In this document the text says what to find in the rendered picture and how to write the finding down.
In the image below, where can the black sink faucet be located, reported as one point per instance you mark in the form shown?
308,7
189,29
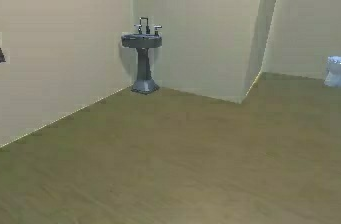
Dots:
144,26

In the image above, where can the dark grey pedestal sink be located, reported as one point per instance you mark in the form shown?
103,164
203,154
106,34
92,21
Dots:
143,66

